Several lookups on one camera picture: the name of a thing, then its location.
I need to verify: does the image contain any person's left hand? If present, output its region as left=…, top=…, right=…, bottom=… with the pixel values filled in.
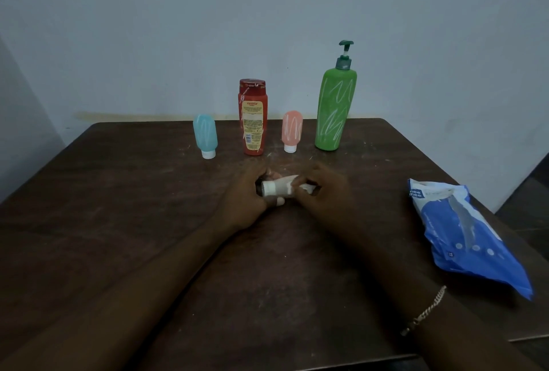
left=213, top=162, right=286, bottom=232

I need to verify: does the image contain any person's right hand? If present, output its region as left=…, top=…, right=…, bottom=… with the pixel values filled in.
left=291, top=163, right=353, bottom=234

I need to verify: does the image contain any small white squeeze bottle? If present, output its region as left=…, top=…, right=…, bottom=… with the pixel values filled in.
left=256, top=175, right=317, bottom=199

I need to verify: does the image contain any person's right forearm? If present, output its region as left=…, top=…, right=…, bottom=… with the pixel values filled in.
left=330, top=221, right=543, bottom=371

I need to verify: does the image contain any person's left forearm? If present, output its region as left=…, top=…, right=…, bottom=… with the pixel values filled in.
left=0, top=218, right=241, bottom=371

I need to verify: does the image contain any pink squeeze travel bottle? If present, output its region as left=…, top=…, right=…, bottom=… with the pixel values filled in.
left=282, top=111, right=303, bottom=154

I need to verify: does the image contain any red shampoo bottle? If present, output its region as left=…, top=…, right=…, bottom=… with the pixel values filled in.
left=238, top=79, right=268, bottom=156

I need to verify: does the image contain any blue squeeze travel bottle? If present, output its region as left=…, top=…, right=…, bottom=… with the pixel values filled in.
left=192, top=114, right=218, bottom=160

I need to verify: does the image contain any green pump dispenser bottle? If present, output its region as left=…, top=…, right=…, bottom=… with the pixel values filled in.
left=315, top=40, right=358, bottom=152

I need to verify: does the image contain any blue wet wipes packet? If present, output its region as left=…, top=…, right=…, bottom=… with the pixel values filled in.
left=407, top=178, right=534, bottom=300

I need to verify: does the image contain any silver chain bracelet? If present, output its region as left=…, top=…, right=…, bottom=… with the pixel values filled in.
left=401, top=285, right=447, bottom=337

